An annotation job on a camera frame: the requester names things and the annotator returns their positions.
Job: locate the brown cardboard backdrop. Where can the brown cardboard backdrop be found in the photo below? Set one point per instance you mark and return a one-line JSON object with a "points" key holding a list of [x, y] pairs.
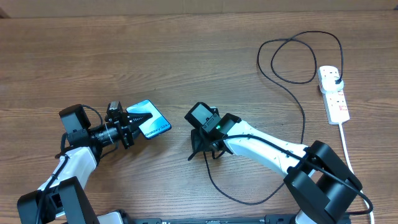
{"points": [[78, 8]]}

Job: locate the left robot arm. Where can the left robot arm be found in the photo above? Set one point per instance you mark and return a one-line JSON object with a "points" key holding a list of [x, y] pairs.
{"points": [[81, 150]]}

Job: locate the blue Samsung Galaxy smartphone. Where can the blue Samsung Galaxy smartphone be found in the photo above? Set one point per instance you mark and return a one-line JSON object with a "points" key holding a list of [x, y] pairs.
{"points": [[155, 125]]}

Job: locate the white charger plug adapter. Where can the white charger plug adapter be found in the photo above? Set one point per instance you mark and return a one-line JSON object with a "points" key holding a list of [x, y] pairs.
{"points": [[328, 85]]}

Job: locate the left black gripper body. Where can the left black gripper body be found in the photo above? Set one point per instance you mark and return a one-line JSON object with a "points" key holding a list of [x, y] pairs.
{"points": [[123, 130]]}

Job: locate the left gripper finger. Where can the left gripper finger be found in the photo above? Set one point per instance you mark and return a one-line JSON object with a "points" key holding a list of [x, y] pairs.
{"points": [[135, 135], [138, 119]]}

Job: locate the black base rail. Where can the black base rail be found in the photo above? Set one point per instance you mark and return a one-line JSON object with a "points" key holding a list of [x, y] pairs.
{"points": [[121, 217]]}

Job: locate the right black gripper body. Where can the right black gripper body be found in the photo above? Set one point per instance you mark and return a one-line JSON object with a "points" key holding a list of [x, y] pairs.
{"points": [[201, 138]]}

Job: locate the white power strip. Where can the white power strip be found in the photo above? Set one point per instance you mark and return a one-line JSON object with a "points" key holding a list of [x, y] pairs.
{"points": [[335, 102]]}

